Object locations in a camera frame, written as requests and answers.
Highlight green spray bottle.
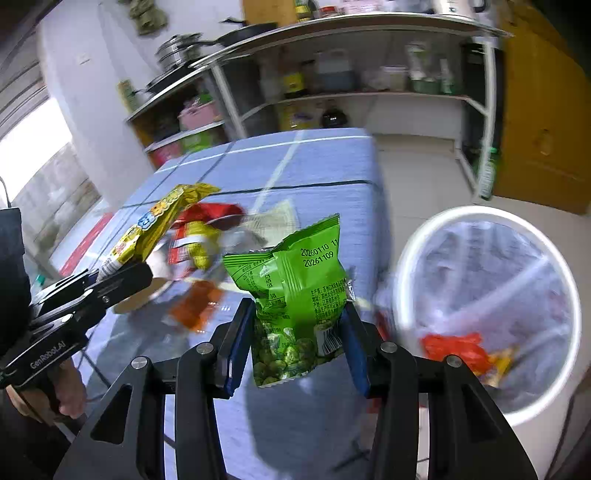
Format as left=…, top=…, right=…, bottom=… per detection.
left=438, top=58, right=456, bottom=96

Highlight yellow label oil bottle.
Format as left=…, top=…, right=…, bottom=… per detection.
left=281, top=69, right=308, bottom=99

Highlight dark wok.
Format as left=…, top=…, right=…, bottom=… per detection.
left=145, top=69, right=195, bottom=96

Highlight pink storage box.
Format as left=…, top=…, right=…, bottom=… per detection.
left=178, top=99, right=223, bottom=133

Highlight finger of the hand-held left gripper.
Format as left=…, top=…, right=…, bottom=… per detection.
left=28, top=302, right=114, bottom=344
left=31, top=261, right=154, bottom=320

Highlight sauce bottles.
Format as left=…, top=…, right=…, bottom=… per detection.
left=294, top=0, right=339, bottom=22

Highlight green pot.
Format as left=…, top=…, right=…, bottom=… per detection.
left=411, top=76, right=442, bottom=96

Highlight green carton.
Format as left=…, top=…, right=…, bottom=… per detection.
left=180, top=130, right=228, bottom=156

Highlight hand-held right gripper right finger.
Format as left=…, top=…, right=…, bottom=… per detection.
left=339, top=302, right=539, bottom=480

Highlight yellow food bag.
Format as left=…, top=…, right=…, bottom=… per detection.
left=278, top=104, right=321, bottom=133

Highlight stacked steel pots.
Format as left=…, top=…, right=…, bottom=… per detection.
left=154, top=32, right=205, bottom=72

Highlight pale grey snack packet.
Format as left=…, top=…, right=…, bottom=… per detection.
left=240, top=198, right=297, bottom=250

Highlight white plastic bag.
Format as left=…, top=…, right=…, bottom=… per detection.
left=365, top=65, right=410, bottom=92

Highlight orange yellow wrapper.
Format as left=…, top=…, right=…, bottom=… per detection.
left=484, top=348, right=516, bottom=387

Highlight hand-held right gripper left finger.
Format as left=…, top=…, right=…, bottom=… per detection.
left=54, top=298, right=256, bottom=480

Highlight red snack packet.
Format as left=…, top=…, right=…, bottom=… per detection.
left=168, top=203, right=245, bottom=271

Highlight crumpled red wrapper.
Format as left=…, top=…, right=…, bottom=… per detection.
left=422, top=333, right=492, bottom=377

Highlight window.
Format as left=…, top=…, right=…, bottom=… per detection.
left=0, top=95, right=103, bottom=234

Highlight person's left hand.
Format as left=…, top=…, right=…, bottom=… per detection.
left=7, top=359, right=88, bottom=423

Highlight green snack packet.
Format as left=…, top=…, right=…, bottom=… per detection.
left=222, top=213, right=354, bottom=388

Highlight green hanging cloth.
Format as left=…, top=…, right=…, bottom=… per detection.
left=117, top=0, right=170, bottom=36

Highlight blue checked tablecloth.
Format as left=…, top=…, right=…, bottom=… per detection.
left=60, top=128, right=386, bottom=480

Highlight white metal shelf rack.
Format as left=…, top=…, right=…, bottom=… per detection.
left=124, top=11, right=514, bottom=195

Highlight orange snack packet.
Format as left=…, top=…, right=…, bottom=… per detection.
left=168, top=279, right=223, bottom=332

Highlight yellow wooden door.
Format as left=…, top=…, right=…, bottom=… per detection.
left=493, top=14, right=591, bottom=215

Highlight yellow snack packet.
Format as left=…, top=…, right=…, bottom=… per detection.
left=99, top=183, right=221, bottom=280

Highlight clear plastic bin liner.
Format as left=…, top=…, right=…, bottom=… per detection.
left=402, top=220, right=574, bottom=416

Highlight black frying pan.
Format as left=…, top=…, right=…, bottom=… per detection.
left=203, top=18, right=279, bottom=51

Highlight white trash bin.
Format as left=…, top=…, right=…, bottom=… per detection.
left=394, top=206, right=581, bottom=480

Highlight wooden cutting board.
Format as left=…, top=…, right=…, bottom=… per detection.
left=242, top=0, right=302, bottom=26

